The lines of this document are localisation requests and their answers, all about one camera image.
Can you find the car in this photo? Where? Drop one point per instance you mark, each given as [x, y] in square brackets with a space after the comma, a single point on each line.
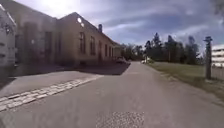
[120, 60]

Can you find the vehicle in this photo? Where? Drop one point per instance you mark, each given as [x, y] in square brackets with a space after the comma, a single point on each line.
[145, 60]

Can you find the grey asphalt ground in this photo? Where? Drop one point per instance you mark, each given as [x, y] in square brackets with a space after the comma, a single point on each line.
[133, 96]

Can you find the long yellow brick building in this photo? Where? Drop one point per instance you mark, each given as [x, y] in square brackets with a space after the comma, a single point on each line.
[70, 40]

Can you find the row of dark trees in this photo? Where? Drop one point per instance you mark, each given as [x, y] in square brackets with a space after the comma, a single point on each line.
[166, 50]

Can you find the grass verge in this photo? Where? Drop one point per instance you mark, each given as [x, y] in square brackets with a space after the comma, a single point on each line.
[180, 71]

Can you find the cobblestone strip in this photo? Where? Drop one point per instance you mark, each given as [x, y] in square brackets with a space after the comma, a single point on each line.
[36, 93]

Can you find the wooden signpost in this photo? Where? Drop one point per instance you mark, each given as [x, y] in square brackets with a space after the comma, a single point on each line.
[208, 60]

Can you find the pale fence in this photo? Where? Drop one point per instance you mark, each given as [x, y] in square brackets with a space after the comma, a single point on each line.
[218, 73]

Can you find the white storeyed building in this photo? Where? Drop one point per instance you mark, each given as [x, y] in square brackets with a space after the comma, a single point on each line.
[218, 55]

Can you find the pale building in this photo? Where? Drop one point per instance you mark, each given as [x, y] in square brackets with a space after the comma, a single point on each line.
[6, 43]

